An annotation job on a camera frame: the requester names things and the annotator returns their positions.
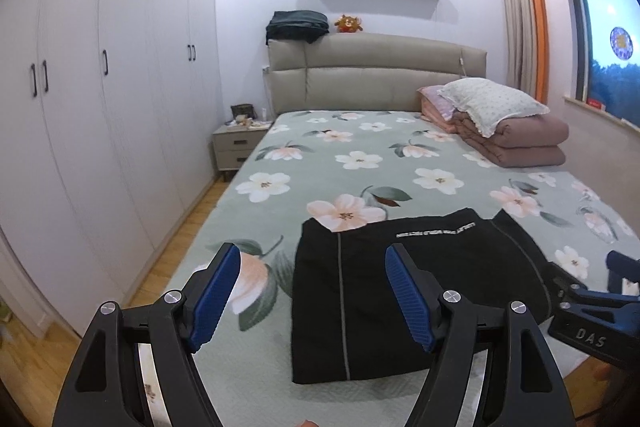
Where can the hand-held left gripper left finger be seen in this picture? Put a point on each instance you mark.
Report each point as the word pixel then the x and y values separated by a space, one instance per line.
pixel 215 297

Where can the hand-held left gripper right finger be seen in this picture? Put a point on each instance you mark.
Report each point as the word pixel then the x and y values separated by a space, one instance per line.
pixel 407 297

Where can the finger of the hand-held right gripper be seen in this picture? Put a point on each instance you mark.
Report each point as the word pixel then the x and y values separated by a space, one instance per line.
pixel 622 267

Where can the black jacket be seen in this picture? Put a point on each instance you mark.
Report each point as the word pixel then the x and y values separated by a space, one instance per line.
pixel 370 307

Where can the bed with floral sheet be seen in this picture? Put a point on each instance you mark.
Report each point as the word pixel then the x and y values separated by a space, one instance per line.
pixel 350 177

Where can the grey nightstand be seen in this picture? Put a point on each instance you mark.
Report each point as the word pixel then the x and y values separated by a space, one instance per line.
pixel 237 147

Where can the folded pink quilt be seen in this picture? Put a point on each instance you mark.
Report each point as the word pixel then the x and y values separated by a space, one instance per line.
pixel 520 147

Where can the red window label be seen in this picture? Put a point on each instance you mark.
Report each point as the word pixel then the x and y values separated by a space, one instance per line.
pixel 596 104

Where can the dark box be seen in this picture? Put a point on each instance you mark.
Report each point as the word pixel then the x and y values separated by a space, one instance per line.
pixel 243 111

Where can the pink pillow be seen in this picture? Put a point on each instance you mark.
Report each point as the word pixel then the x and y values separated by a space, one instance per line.
pixel 432 104

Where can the dark framed window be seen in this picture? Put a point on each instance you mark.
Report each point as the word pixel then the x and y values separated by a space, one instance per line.
pixel 605 72

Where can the white dotted pillow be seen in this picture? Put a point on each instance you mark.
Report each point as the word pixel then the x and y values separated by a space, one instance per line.
pixel 492 104

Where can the round window sticker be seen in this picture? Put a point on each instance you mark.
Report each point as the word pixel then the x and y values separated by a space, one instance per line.
pixel 622 42

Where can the beige padded headboard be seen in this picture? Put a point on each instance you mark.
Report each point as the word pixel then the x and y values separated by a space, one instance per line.
pixel 375 72

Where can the white wardrobe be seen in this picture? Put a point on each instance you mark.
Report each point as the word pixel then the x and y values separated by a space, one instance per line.
pixel 125 67

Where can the beige and orange curtain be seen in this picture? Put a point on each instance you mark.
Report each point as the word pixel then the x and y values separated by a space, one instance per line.
pixel 522 22

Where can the orange plush toy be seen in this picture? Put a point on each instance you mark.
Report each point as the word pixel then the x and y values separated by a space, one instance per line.
pixel 349 24

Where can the folded dark green blanket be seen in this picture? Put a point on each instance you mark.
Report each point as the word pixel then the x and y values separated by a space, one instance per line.
pixel 297 27

